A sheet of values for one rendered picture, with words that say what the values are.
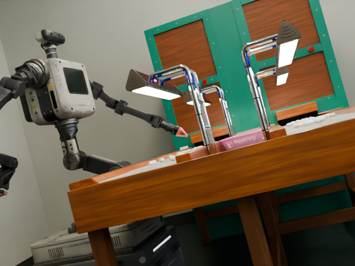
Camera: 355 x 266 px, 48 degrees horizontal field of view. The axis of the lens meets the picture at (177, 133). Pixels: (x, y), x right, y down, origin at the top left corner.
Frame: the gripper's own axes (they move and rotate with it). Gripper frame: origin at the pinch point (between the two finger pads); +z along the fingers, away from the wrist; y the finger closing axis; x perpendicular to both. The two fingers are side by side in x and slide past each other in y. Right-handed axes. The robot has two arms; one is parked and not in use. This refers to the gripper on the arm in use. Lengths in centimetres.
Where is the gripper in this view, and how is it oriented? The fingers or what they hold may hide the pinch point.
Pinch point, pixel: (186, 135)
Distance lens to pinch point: 277.1
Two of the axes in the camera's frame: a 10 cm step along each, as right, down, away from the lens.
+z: 8.8, 4.3, -2.3
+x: -4.1, 9.0, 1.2
